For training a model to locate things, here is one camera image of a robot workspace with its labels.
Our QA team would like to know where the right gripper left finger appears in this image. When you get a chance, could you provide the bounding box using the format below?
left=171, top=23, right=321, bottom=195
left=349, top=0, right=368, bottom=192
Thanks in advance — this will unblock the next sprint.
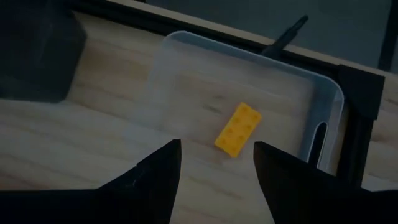
left=0, top=139, right=182, bottom=224

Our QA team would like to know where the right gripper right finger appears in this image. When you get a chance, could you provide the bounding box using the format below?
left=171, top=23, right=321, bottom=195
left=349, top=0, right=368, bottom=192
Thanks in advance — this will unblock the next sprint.
left=252, top=141, right=398, bottom=224

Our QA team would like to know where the black aluminium table frame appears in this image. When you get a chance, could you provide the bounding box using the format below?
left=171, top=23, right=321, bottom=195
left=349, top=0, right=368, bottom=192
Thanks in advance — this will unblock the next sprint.
left=65, top=0, right=386, bottom=189

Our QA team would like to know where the clear plastic bin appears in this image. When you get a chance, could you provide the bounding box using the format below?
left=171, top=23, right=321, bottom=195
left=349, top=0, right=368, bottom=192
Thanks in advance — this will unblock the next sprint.
left=141, top=30, right=345, bottom=175

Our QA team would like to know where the dark grey translucent bin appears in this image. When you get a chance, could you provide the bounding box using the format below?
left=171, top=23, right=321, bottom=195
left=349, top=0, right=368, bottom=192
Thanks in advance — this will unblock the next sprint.
left=0, top=0, right=88, bottom=103

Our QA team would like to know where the yellow toy brick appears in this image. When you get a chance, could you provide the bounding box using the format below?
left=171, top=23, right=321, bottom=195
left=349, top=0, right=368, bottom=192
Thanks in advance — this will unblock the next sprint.
left=214, top=102, right=263, bottom=159

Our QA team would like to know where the black upright peg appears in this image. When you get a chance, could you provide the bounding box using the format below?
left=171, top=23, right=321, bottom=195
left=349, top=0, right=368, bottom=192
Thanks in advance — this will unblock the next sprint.
left=260, top=14, right=310, bottom=58

